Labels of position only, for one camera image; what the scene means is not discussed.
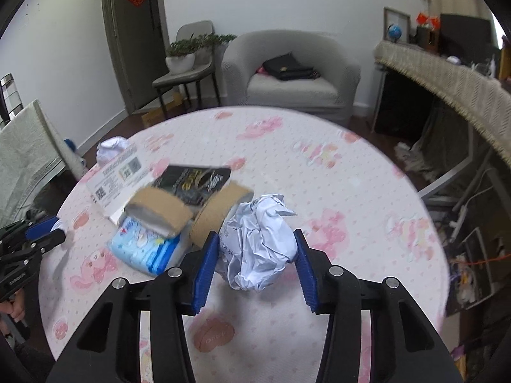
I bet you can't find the white paper ball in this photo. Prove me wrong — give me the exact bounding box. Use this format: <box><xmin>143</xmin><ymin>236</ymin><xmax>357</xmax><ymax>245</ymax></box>
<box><xmin>217</xmin><ymin>194</ymin><xmax>297</xmax><ymax>292</ymax></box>

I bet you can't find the person's hand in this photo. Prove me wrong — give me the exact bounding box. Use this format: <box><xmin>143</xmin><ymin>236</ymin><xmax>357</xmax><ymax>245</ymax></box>
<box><xmin>0</xmin><ymin>289</ymin><xmax>25</xmax><ymax>322</ymax></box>

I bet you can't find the brown cardboard tube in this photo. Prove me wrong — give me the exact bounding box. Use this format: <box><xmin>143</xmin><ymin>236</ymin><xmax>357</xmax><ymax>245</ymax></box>
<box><xmin>190</xmin><ymin>182</ymin><xmax>254</xmax><ymax>248</ymax></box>

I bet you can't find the blue tissue pack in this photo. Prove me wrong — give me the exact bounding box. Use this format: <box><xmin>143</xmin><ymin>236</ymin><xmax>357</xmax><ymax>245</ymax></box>
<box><xmin>108</xmin><ymin>217</ymin><xmax>191</xmax><ymax>277</ymax></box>

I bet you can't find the flattened brown cardboard piece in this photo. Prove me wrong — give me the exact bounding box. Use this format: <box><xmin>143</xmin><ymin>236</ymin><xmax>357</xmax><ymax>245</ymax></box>
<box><xmin>124</xmin><ymin>187</ymin><xmax>193</xmax><ymax>238</ymax></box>

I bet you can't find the black snack packet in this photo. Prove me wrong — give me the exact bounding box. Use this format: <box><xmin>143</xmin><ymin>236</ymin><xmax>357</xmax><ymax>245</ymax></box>
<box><xmin>153</xmin><ymin>165</ymin><xmax>231</xmax><ymax>207</ymax></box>

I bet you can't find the cream patterned tablecloth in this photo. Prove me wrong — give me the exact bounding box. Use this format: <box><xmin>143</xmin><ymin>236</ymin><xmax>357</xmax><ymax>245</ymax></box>
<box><xmin>0</xmin><ymin>100</ymin><xmax>88</xmax><ymax>226</ymax></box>

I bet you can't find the white box with QR codes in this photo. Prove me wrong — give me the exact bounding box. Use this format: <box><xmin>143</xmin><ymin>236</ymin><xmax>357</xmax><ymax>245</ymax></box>
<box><xmin>86</xmin><ymin>145</ymin><xmax>154</xmax><ymax>226</ymax></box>

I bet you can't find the small crumpled white paper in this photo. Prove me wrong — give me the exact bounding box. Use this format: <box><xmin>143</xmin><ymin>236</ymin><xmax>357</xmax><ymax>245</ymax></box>
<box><xmin>96</xmin><ymin>137</ymin><xmax>130</xmax><ymax>167</ymax></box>

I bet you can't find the cardboard box on floor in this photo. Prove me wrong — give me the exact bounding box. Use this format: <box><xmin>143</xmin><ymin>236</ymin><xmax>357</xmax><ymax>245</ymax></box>
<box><xmin>141</xmin><ymin>93</ymin><xmax>186</xmax><ymax>129</ymax></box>

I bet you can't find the grey armchair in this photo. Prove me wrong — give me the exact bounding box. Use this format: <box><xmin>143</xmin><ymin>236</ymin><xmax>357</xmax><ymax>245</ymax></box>
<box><xmin>222</xmin><ymin>29</ymin><xmax>361</xmax><ymax>126</ymax></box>

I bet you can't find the black bag on armchair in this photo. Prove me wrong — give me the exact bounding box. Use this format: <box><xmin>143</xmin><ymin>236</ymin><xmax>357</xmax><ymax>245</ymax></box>
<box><xmin>263</xmin><ymin>53</ymin><xmax>320</xmax><ymax>81</ymax></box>

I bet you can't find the potted green plant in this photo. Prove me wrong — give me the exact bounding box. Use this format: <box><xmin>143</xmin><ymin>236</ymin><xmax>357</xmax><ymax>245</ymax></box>
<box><xmin>165</xmin><ymin>33</ymin><xmax>236</xmax><ymax>74</ymax></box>

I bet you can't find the grey dining chair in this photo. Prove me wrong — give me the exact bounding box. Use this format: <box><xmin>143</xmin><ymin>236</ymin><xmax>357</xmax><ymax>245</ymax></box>
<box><xmin>152</xmin><ymin>20</ymin><xmax>221</xmax><ymax>113</ymax></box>

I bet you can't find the lace covered side desk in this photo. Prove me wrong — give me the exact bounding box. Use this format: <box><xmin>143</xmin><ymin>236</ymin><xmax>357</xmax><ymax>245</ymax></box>
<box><xmin>373</xmin><ymin>41</ymin><xmax>511</xmax><ymax>163</ymax></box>

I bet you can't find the small blue globe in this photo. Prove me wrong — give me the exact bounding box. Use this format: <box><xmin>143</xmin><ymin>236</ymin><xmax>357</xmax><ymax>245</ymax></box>
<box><xmin>387</xmin><ymin>23</ymin><xmax>403</xmax><ymax>43</ymax></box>

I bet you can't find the dark grey door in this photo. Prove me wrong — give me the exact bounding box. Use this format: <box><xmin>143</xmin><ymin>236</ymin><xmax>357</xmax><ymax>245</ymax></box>
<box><xmin>101</xmin><ymin>0</ymin><xmax>167</xmax><ymax>114</ymax></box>

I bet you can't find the black monitor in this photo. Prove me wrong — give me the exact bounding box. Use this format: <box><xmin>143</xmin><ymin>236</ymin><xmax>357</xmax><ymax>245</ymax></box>
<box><xmin>438</xmin><ymin>13</ymin><xmax>496</xmax><ymax>63</ymax></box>

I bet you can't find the picture frame on desk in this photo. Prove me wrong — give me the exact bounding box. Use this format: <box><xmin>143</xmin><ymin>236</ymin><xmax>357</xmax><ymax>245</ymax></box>
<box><xmin>383</xmin><ymin>7</ymin><xmax>410</xmax><ymax>44</ymax></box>

